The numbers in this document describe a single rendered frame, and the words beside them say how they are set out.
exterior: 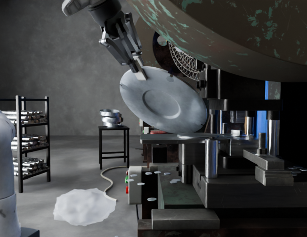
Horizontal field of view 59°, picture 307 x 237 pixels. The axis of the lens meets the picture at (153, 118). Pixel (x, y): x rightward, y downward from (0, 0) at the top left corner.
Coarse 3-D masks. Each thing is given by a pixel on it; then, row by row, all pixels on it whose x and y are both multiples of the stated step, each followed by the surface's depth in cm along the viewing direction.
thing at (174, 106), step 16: (128, 80) 82; (160, 80) 76; (176, 80) 73; (128, 96) 89; (144, 96) 86; (160, 96) 82; (176, 96) 78; (192, 96) 75; (144, 112) 92; (160, 112) 89; (176, 112) 85; (192, 112) 81; (160, 128) 96; (176, 128) 91; (192, 128) 87
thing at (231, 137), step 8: (224, 136) 82; (232, 136) 82; (240, 136) 84; (248, 136) 82; (224, 144) 81; (232, 144) 75; (240, 144) 75; (248, 144) 75; (256, 144) 75; (232, 152) 75; (240, 152) 75
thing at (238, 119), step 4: (232, 112) 82; (236, 112) 80; (240, 112) 80; (244, 112) 80; (232, 116) 82; (236, 116) 80; (240, 116) 80; (244, 116) 80; (232, 120) 82; (236, 120) 80; (240, 120) 80; (244, 120) 80
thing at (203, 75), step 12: (204, 72) 78; (216, 72) 77; (228, 72) 74; (204, 84) 77; (216, 84) 77; (228, 84) 74; (240, 84) 74; (252, 84) 74; (264, 84) 75; (204, 96) 78; (216, 96) 77; (228, 96) 74; (240, 96) 75; (252, 96) 75; (264, 96) 75
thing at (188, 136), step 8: (144, 136) 82; (152, 136) 82; (160, 136) 82; (168, 136) 82; (176, 136) 82; (184, 136) 78; (192, 136) 78; (200, 136) 78; (208, 136) 78; (216, 136) 79; (184, 144) 78; (192, 144) 78; (200, 144) 78; (184, 152) 78; (192, 152) 78; (200, 152) 78; (184, 160) 78; (192, 160) 78; (200, 160) 78; (176, 168) 85; (184, 168) 78; (184, 176) 78
